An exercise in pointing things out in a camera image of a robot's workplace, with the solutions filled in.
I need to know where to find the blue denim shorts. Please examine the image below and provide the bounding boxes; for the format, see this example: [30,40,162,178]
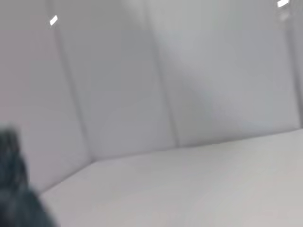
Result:
[0,124,61,227]

